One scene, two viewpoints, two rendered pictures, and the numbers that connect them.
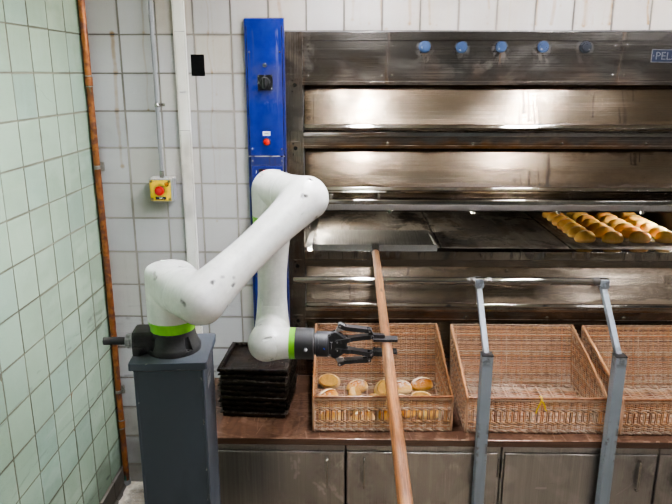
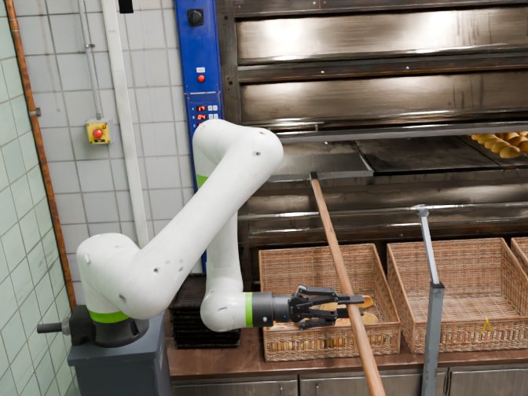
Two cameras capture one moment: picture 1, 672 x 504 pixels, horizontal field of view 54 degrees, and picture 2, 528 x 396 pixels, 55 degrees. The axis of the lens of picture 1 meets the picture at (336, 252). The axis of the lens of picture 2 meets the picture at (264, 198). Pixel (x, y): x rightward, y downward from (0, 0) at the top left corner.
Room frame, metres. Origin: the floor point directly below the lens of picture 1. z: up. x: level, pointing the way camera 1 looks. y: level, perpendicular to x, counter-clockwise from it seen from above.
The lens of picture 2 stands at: (0.61, 0.09, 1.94)
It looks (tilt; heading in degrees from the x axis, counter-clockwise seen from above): 21 degrees down; 359
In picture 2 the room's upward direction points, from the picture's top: 3 degrees counter-clockwise
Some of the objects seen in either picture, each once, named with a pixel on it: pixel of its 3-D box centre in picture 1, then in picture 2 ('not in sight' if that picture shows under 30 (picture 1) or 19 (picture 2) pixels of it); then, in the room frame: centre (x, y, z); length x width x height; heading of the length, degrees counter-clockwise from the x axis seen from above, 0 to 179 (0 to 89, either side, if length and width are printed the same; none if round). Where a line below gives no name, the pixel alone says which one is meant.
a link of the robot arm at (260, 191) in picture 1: (272, 200); (217, 153); (1.92, 0.19, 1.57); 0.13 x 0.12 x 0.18; 41
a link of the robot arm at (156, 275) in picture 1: (172, 296); (111, 276); (1.69, 0.44, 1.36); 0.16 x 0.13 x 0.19; 41
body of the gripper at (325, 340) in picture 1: (331, 343); (291, 308); (1.78, 0.01, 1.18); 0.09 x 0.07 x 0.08; 88
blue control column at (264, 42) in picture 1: (289, 226); (225, 151); (3.75, 0.27, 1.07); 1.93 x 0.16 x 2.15; 179
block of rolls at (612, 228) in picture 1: (604, 223); (522, 136); (3.23, -1.35, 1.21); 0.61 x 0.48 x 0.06; 179
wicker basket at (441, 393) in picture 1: (378, 373); (324, 298); (2.54, -0.18, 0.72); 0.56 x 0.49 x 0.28; 90
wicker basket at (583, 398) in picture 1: (522, 374); (460, 291); (2.53, -0.78, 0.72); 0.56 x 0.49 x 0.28; 89
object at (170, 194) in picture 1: (162, 189); (100, 131); (2.78, 0.74, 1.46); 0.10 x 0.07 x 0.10; 89
